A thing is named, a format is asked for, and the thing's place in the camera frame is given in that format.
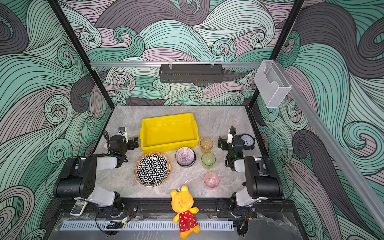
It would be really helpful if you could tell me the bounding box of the clear acrylic wall holder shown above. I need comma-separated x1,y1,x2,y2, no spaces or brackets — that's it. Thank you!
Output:
254,60,292,109

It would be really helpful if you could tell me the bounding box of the black wall shelf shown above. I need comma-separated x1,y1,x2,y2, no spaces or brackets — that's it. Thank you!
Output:
159,64,224,83

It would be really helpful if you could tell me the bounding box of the white remote control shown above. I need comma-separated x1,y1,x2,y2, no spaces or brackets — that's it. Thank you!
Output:
70,200,88,217

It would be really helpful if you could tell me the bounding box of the pink plastic cup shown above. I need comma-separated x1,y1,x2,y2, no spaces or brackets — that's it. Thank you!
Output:
204,172,220,188

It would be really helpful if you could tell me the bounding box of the white slotted cable duct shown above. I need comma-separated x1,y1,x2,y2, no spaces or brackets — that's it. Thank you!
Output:
59,220,235,232

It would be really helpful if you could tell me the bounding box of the black alarm clock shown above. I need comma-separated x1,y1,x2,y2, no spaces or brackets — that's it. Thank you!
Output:
240,134,256,150

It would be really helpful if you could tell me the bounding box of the geometric patterned plate orange rim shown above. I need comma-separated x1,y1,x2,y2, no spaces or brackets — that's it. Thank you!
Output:
134,152,172,187

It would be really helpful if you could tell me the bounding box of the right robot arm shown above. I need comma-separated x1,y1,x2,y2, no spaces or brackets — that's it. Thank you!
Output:
218,127,284,210

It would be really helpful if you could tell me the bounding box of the green plastic cup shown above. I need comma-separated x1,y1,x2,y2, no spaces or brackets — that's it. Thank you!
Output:
201,152,216,170

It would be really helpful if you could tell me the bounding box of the yellow plush bear red dress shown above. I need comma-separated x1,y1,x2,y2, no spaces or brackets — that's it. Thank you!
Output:
170,186,201,239

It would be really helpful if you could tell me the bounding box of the purple striped bowl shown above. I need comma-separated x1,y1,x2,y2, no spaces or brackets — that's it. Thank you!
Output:
175,147,196,168

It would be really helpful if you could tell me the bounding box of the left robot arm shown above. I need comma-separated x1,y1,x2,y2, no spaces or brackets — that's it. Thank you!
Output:
53,127,139,218

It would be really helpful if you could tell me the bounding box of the yellow plastic bin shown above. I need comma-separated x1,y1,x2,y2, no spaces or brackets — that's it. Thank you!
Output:
140,113,200,154

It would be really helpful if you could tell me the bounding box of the amber plastic cup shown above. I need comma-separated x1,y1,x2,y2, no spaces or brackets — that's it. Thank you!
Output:
200,138,214,153

